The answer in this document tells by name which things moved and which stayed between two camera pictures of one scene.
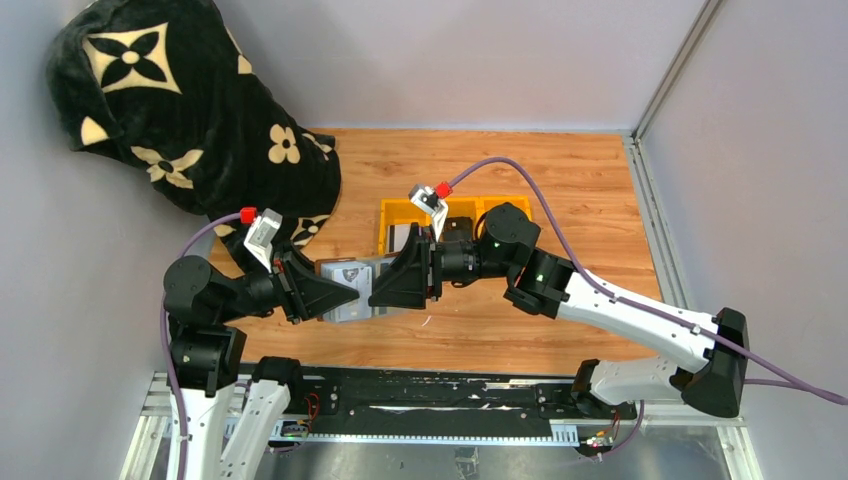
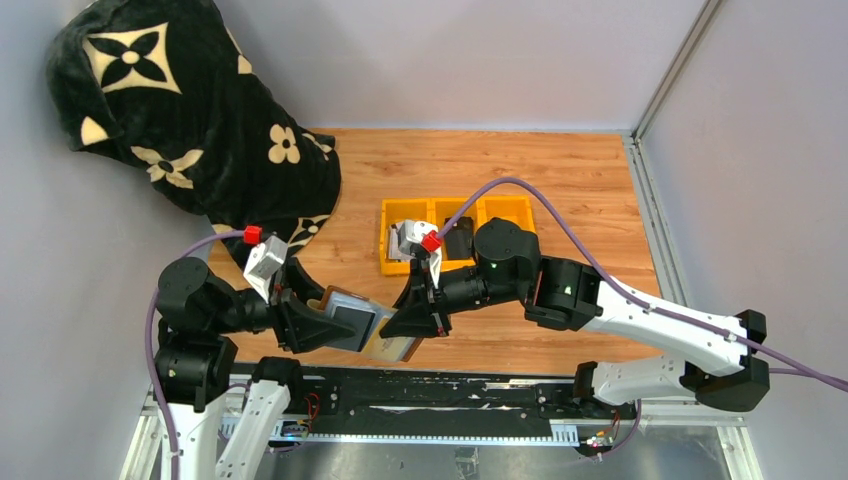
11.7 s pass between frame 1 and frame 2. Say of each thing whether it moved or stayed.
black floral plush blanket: stayed
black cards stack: stayed
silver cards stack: stayed
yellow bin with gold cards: stayed
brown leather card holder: moved
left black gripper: moved
